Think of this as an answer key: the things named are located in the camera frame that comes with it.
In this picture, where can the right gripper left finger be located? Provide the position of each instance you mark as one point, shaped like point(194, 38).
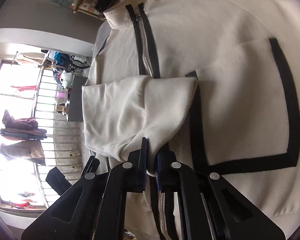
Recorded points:
point(130, 176)

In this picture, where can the grey board panel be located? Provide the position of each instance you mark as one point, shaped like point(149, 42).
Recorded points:
point(74, 109)

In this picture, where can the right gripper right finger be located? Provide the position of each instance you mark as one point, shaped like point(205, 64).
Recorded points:
point(199, 213)

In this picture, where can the cream zip jacket black trim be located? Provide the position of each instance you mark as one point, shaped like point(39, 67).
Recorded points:
point(217, 82)

